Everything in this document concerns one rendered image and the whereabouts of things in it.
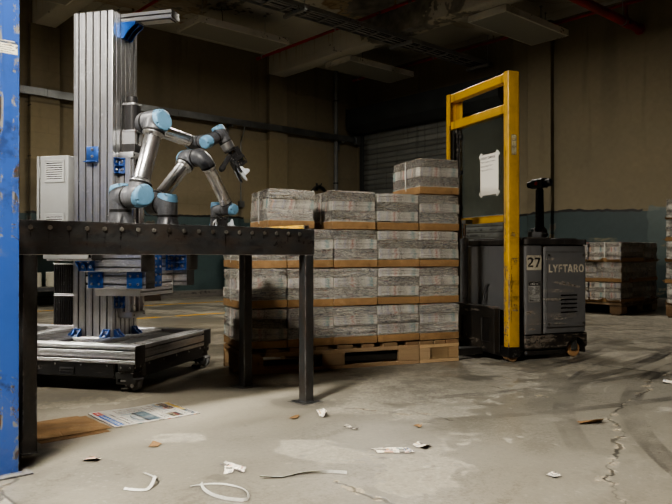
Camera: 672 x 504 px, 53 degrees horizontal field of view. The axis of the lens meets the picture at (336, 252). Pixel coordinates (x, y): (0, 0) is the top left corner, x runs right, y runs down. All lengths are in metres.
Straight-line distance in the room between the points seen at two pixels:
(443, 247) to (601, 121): 6.40
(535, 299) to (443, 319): 0.63
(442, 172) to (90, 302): 2.26
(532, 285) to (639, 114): 5.99
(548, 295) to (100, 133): 2.94
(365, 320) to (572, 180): 6.88
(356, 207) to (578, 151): 6.83
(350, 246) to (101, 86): 1.67
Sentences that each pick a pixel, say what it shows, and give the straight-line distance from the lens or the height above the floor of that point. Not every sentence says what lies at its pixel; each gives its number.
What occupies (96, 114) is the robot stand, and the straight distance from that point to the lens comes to 4.05.
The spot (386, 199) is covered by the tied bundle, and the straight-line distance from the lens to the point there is 4.21.
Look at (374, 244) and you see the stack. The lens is 4.16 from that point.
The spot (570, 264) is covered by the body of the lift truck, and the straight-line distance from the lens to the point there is 4.79.
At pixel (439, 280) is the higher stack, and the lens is 4.38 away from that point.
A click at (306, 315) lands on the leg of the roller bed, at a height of 0.40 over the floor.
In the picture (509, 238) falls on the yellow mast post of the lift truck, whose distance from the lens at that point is 4.44.
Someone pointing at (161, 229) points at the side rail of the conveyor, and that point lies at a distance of 2.73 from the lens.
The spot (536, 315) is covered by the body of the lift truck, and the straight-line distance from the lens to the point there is 4.63.
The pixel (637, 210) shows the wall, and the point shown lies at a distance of 10.14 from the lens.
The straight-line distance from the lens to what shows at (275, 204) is 3.95.
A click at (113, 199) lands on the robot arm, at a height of 0.97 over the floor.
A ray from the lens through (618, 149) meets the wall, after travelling 10.34.
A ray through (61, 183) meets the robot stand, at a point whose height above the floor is 1.07.
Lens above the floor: 0.68
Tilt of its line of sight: level
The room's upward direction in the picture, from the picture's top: straight up
